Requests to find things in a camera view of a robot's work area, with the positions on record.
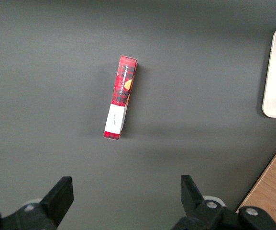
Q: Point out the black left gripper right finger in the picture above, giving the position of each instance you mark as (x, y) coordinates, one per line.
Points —
(200, 215)

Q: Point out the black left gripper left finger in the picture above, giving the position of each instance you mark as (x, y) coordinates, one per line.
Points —
(47, 210)

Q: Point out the wooden drawer cabinet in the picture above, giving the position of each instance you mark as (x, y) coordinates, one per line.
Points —
(274, 182)

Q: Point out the red plaid shortbread box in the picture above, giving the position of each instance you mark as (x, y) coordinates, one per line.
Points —
(122, 95)

